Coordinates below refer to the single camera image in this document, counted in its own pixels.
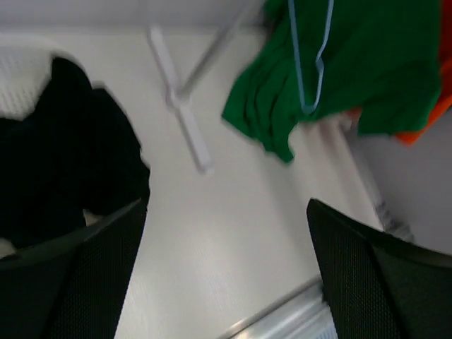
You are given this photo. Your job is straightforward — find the green t shirt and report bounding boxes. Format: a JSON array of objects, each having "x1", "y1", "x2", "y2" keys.
[{"x1": 222, "y1": 0, "x2": 432, "y2": 163}]

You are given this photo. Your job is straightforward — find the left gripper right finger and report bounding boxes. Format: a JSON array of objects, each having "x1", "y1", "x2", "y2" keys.
[{"x1": 307, "y1": 198, "x2": 451, "y2": 338}]

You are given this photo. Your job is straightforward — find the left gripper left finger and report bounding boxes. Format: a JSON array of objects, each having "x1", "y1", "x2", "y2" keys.
[{"x1": 1, "y1": 201, "x2": 147, "y2": 338}]

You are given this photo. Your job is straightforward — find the silver clothes rack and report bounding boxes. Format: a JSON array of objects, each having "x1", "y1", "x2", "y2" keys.
[{"x1": 147, "y1": 1, "x2": 260, "y2": 174}]

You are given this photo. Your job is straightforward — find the black t shirt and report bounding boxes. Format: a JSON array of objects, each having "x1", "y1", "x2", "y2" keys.
[{"x1": 1, "y1": 56, "x2": 150, "y2": 249}]

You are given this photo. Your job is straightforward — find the white perforated basket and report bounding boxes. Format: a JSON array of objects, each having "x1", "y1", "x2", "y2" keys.
[{"x1": 1, "y1": 33, "x2": 58, "y2": 119}]

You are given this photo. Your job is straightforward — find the blue wire hanger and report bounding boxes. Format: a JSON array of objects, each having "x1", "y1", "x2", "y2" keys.
[{"x1": 287, "y1": 0, "x2": 335, "y2": 114}]

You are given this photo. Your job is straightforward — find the orange t shirt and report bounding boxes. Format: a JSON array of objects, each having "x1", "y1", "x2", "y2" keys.
[{"x1": 347, "y1": 1, "x2": 451, "y2": 144}]

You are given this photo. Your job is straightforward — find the aluminium mounting rail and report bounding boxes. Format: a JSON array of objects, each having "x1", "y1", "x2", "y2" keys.
[{"x1": 211, "y1": 197, "x2": 417, "y2": 339}]

